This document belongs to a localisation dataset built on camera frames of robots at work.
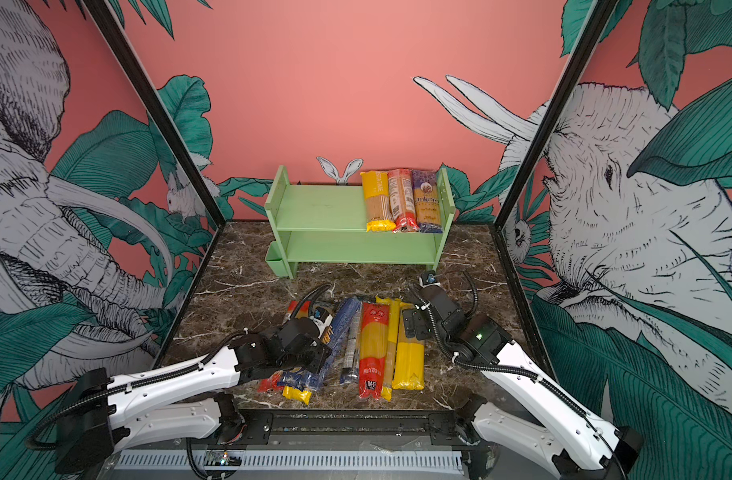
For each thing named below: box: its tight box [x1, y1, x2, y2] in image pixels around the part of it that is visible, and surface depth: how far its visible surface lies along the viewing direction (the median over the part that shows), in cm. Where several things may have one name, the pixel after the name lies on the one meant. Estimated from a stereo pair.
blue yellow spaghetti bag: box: [281, 367, 325, 405], surface depth 78 cm
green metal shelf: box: [264, 165, 456, 279], surface depth 93 cm
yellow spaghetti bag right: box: [392, 302, 425, 391], surface depth 85 cm
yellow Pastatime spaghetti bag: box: [360, 171, 397, 233], surface depth 87 cm
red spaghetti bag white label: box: [388, 168, 420, 233], surface depth 85 cm
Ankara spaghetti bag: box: [412, 169, 443, 234], surface depth 86 cm
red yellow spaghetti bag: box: [358, 302, 390, 400], surface depth 84 cm
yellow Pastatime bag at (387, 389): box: [376, 297, 401, 402], surface depth 87 cm
